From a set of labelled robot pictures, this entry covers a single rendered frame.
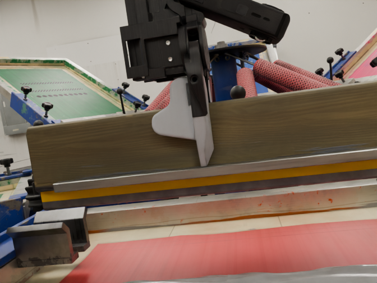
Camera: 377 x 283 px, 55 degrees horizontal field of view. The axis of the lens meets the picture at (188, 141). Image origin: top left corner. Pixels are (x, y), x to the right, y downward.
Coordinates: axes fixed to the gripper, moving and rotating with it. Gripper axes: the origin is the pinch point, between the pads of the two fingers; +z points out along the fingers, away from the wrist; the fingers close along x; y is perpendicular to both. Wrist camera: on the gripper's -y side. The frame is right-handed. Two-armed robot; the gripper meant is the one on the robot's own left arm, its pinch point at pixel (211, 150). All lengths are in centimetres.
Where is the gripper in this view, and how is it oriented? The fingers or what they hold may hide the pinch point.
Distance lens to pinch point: 39.6
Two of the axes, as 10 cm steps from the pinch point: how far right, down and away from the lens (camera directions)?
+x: -1.3, 1.0, -9.9
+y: -9.8, 1.2, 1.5
